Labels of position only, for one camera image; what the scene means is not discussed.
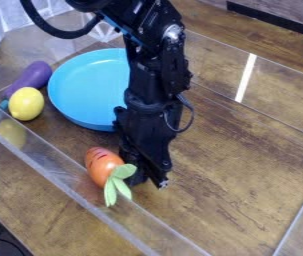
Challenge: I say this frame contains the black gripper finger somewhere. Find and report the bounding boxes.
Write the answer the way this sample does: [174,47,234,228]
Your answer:
[139,156,173,189]
[119,144,148,187]

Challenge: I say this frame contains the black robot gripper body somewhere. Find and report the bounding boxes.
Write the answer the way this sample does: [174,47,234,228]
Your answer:
[115,89,183,173]

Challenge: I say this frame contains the orange toy carrot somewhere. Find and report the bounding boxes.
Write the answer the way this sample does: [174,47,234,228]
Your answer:
[84,147,132,207]

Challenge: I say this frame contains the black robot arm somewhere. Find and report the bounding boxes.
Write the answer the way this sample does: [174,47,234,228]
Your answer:
[66,0,194,188]

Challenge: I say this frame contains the blue plastic plate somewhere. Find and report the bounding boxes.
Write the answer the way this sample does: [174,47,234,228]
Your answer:
[47,48,130,132]

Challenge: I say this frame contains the yellow toy lemon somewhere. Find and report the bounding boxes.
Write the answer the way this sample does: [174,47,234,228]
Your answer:
[8,87,44,121]

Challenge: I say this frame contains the purple toy eggplant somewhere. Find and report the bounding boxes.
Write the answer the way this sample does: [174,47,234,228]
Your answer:
[0,61,52,110]

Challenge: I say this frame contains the dark baseboard strip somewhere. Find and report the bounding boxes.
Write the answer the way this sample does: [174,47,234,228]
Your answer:
[226,1,303,34]

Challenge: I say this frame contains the white patterned curtain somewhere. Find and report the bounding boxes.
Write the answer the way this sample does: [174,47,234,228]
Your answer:
[0,0,108,60]

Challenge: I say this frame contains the clear acrylic enclosure wall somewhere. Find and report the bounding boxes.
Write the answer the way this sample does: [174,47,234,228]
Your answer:
[0,4,303,256]

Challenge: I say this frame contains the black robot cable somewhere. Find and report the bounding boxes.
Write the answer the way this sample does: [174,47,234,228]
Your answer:
[19,0,104,40]

